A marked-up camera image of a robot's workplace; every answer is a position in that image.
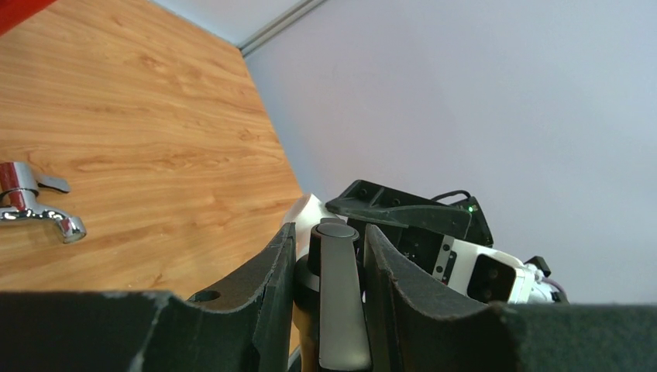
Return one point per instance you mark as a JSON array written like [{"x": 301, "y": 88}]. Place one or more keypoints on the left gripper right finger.
[{"x": 416, "y": 323}]

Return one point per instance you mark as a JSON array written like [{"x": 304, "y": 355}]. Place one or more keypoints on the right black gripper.
[{"x": 416, "y": 226}]

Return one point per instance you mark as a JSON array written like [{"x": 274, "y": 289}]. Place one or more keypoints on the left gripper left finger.
[{"x": 240, "y": 323}]

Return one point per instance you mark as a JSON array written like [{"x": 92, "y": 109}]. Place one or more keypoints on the dark grey metal faucet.
[{"x": 328, "y": 303}]

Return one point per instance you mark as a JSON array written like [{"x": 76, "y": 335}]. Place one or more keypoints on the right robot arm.
[{"x": 480, "y": 232}]

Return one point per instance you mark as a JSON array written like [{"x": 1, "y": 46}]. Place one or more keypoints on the chrome faucet with white elbow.
[{"x": 20, "y": 189}]

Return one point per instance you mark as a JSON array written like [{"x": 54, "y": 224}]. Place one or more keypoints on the red plastic shopping basket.
[{"x": 14, "y": 12}]

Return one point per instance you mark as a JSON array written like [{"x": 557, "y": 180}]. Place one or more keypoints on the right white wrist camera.
[{"x": 485, "y": 274}]

